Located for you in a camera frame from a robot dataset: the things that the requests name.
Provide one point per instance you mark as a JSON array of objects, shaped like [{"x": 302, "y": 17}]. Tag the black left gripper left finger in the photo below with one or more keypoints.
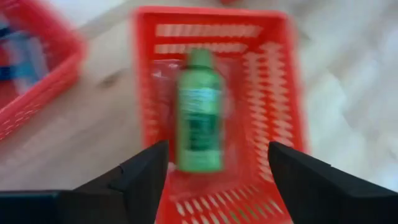
[{"x": 136, "y": 189}]

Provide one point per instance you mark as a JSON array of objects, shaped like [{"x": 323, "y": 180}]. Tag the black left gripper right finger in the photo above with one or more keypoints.
[{"x": 323, "y": 196}]

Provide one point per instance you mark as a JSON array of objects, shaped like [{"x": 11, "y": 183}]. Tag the green travel bottle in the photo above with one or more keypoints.
[{"x": 200, "y": 124}]

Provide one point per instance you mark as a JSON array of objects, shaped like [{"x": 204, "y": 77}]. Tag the red plastic basket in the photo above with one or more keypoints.
[
  {"x": 273, "y": 93},
  {"x": 62, "y": 71}
]

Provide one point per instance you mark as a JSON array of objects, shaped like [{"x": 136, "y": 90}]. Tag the blue toothpaste tube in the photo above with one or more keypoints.
[{"x": 21, "y": 62}]

